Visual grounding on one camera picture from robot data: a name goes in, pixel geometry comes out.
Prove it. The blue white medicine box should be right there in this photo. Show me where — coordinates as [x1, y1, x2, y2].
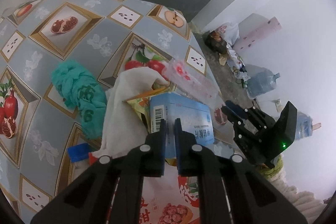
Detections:
[149, 92, 215, 159]

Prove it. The white plastic bag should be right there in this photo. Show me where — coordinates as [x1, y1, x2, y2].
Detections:
[216, 22, 240, 45]

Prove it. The white cloth glove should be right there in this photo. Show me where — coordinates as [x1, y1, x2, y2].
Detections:
[92, 67, 168, 159]

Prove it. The yellow orange snack packet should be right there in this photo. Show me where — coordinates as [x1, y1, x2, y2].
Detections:
[125, 86, 169, 133]

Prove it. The large blue water jug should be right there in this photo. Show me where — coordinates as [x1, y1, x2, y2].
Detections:
[247, 67, 281, 98]

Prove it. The fruit pattern tablecloth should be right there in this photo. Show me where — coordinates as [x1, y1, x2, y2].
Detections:
[0, 0, 237, 224]

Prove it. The pink rolled mat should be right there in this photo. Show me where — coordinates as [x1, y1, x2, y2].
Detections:
[233, 13, 282, 54]

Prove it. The clear pink printed bag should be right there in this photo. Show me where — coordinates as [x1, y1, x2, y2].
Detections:
[162, 59, 219, 109]

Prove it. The pepsi plastic bottle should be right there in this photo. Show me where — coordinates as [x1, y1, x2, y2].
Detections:
[67, 143, 91, 163]

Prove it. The dark box on floor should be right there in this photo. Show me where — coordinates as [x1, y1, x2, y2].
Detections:
[205, 31, 227, 55]

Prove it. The teal green cloth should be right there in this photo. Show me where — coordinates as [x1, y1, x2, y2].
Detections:
[51, 60, 107, 139]

